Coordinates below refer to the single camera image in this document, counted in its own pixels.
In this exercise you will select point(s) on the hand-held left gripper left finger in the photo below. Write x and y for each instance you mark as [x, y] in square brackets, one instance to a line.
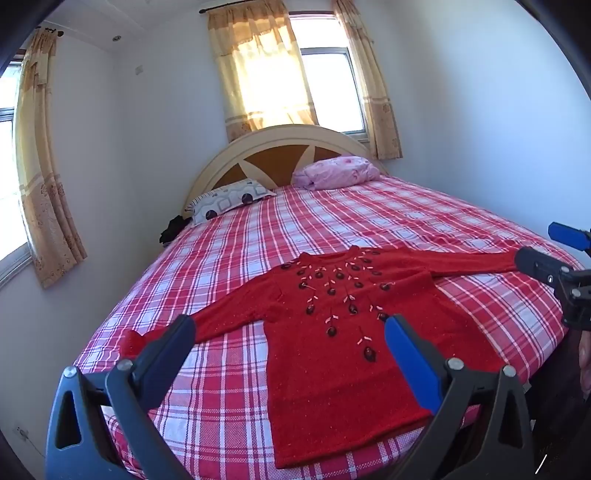
[168, 344]

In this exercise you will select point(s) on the wall socket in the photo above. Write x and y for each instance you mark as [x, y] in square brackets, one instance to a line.
[21, 432]

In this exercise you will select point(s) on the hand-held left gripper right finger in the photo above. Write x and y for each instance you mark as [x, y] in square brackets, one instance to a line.
[408, 364]

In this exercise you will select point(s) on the grey patterned pillow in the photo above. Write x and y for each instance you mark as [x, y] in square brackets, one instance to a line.
[226, 198]

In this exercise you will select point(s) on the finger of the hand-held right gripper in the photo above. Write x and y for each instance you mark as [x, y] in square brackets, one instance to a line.
[538, 264]
[568, 235]

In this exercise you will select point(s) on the beige patterned curtain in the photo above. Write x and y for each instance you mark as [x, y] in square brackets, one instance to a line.
[46, 184]
[378, 106]

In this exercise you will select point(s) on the window behind headboard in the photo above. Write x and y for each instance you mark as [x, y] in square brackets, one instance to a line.
[328, 83]

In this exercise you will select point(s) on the person's right hand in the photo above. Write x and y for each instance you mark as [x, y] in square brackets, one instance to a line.
[585, 367]

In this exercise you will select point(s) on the black cloth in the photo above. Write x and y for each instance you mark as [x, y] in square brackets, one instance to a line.
[173, 229]

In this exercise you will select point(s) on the red knitted sweater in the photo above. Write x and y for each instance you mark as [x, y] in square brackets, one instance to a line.
[323, 369]

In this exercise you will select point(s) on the large sliding window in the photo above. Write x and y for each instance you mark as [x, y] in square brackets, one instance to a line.
[9, 184]

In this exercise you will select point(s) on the dark curtain rod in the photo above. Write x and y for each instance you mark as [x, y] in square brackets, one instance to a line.
[48, 30]
[204, 9]

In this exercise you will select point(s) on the bed with red plaid sheet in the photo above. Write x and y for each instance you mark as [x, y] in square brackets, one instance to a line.
[231, 258]

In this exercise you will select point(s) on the pink pillow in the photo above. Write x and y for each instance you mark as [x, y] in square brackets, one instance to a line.
[332, 173]

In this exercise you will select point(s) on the cream and wood headboard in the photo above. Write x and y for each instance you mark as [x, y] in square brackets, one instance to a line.
[277, 138]

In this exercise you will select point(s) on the sheer yellow curtain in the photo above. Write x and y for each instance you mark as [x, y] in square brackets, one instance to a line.
[258, 69]

